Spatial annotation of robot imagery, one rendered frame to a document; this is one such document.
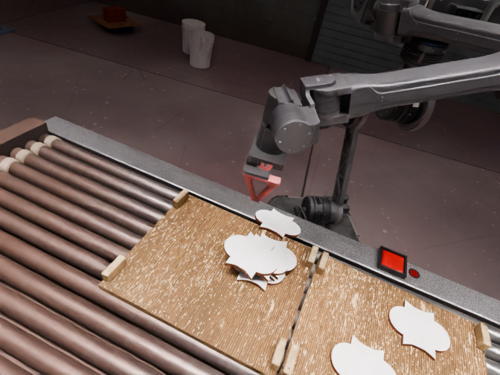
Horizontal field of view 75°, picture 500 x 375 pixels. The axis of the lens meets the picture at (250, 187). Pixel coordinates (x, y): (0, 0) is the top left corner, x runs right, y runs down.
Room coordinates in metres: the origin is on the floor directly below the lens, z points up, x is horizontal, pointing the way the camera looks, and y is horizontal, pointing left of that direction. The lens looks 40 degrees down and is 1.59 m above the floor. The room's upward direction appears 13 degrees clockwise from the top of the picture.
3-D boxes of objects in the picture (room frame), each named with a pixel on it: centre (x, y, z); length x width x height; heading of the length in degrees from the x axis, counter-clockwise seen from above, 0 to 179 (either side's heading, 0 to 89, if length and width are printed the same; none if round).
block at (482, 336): (0.44, -0.60, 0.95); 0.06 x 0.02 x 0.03; 165
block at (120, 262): (0.39, 0.25, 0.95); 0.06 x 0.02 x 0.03; 166
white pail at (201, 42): (4.02, 0.98, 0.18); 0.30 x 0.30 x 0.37
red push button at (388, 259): (0.62, -0.43, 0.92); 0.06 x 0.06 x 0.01; 76
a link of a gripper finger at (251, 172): (0.48, -0.02, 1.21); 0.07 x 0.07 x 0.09; 87
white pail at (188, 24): (4.40, 1.19, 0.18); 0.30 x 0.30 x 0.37
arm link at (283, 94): (0.52, -0.02, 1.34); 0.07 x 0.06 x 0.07; 16
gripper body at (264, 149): (0.52, -0.02, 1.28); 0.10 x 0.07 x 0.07; 177
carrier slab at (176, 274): (0.47, 0.03, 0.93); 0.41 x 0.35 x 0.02; 76
